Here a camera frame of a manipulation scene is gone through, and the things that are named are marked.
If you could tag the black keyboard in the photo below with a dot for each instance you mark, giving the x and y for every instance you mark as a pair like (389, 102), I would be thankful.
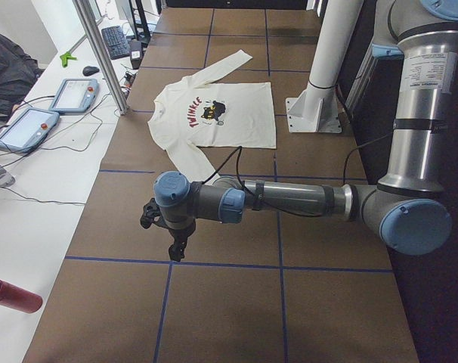
(115, 42)

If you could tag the black box white label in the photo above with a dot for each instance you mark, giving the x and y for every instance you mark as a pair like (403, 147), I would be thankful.
(136, 53)

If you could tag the person in black jacket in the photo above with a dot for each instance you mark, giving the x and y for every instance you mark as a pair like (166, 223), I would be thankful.
(18, 74)

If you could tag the black computer mouse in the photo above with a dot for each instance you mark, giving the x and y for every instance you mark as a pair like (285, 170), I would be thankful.
(90, 70)

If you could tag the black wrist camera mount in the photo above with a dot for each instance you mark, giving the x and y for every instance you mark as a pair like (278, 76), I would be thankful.
(152, 215)

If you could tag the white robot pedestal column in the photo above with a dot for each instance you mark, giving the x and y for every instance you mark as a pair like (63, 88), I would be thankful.
(316, 108)

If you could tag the green plastic clamp tool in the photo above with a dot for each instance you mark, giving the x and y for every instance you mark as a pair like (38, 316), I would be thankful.
(66, 57)

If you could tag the aluminium frame post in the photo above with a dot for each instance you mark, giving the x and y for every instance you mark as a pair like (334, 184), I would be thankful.
(94, 37)

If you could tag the near blue teach pendant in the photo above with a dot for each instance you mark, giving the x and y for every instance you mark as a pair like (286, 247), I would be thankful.
(28, 131)

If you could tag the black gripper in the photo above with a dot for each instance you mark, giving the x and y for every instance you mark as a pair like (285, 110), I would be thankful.
(180, 234)

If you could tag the brown paper table cover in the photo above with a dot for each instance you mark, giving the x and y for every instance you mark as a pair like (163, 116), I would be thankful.
(254, 286)

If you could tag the red cylinder bottle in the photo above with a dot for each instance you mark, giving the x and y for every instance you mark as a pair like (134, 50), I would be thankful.
(17, 298)

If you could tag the far blue teach pendant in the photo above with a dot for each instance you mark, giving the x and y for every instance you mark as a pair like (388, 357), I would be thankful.
(75, 96)

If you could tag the cream long-sleeve cat shirt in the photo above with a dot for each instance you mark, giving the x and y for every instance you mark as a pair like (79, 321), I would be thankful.
(201, 111)

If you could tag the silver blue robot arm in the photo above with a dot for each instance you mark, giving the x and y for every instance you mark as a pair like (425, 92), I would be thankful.
(402, 207)

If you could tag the blue teach pendant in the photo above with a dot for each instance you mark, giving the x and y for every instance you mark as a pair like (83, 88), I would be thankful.
(28, 131)
(75, 96)

